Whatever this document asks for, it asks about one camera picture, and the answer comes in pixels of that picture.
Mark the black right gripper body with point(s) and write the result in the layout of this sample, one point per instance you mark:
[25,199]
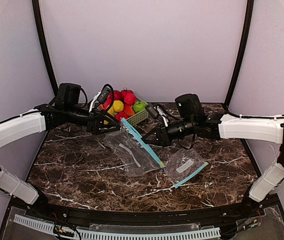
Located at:
[160,136]

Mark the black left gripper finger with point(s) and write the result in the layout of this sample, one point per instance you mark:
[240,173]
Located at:
[109,119]
[110,129]

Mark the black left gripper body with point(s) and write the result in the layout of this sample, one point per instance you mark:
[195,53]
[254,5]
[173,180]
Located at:
[91,124]

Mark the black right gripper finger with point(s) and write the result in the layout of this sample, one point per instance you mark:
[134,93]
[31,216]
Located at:
[151,135]
[153,142]

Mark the yellow wrinkled banana-like fruit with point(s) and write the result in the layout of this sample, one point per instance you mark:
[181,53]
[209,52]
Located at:
[111,112]

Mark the large clear zip bag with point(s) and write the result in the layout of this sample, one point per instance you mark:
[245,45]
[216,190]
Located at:
[137,157]

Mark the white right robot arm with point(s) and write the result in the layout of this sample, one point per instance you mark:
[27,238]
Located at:
[215,126]

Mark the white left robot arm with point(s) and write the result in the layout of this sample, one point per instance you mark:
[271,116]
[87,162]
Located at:
[62,109]

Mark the small clear zip bag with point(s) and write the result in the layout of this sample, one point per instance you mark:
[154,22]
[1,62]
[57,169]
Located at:
[183,166]

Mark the red bell pepper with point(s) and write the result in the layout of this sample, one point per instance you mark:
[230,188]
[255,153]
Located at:
[121,115]

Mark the yellow lemon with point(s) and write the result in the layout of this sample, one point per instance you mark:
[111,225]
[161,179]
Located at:
[118,106]

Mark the red apple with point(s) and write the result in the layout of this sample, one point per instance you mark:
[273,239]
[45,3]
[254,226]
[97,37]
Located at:
[106,104]

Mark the orange pepper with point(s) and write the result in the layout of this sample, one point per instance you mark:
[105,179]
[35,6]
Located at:
[128,110]

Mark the green perforated plastic basket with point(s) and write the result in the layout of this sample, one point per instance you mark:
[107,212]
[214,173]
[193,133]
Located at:
[138,116]

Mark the pink-red wrinkled fruit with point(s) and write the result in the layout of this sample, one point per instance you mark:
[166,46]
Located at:
[130,99]

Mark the green apple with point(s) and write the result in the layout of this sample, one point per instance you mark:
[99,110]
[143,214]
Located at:
[139,106]

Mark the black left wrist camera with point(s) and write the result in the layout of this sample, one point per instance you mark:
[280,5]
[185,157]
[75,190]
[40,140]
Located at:
[104,94]

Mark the white slotted cable duct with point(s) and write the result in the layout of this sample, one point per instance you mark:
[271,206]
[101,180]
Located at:
[119,232]

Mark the black table front rail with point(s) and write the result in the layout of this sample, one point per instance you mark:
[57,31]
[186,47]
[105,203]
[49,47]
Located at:
[223,216]

